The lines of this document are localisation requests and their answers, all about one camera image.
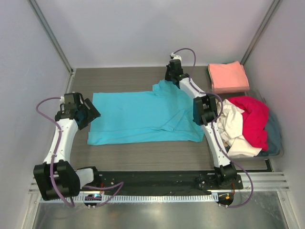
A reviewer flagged turquoise t shirt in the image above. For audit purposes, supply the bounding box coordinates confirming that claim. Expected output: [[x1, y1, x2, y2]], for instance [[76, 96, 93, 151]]
[[87, 80, 204, 146]]

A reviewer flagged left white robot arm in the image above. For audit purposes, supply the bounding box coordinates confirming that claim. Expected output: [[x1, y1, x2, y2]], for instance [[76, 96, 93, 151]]
[[33, 92, 101, 201]]

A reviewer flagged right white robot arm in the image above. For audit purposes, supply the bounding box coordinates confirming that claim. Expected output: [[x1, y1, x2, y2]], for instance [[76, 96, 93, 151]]
[[165, 59, 237, 189]]

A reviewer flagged folded pink t shirt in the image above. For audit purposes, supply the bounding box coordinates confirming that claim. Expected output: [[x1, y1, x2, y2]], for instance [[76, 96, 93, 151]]
[[208, 61, 250, 94]]

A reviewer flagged cream t shirt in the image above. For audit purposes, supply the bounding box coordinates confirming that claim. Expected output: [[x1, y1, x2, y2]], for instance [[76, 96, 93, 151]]
[[216, 99, 262, 158]]

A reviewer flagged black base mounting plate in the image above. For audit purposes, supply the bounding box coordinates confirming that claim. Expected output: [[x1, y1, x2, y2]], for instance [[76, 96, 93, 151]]
[[99, 170, 244, 196]]

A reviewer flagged clear plastic bin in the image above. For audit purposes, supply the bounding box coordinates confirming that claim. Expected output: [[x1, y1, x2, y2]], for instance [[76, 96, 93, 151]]
[[220, 90, 283, 158]]

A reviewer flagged red t shirt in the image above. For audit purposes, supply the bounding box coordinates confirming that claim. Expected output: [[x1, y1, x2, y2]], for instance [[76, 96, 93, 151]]
[[228, 96, 269, 151]]

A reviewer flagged teal grey t shirt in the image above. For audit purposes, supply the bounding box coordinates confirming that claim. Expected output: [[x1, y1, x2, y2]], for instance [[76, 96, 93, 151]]
[[257, 111, 282, 157]]

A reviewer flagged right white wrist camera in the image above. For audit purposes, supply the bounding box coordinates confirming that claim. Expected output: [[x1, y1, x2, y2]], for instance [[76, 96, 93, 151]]
[[170, 52, 182, 61]]

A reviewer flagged left aluminium frame post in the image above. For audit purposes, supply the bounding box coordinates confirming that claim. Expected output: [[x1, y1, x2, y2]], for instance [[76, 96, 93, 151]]
[[28, 0, 73, 74]]

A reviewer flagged aluminium frame post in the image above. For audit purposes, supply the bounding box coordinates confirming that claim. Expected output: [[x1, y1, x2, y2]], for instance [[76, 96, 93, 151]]
[[28, 0, 73, 74], [241, 0, 283, 65]]

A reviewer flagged right aluminium frame post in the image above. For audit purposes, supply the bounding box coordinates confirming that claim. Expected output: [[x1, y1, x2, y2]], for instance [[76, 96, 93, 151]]
[[241, 0, 283, 65]]

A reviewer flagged slotted grey cable duct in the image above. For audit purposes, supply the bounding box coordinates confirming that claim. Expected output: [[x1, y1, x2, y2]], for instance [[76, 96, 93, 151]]
[[73, 193, 219, 203]]

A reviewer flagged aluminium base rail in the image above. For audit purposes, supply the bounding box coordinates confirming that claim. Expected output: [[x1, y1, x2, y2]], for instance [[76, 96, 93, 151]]
[[28, 172, 290, 194]]

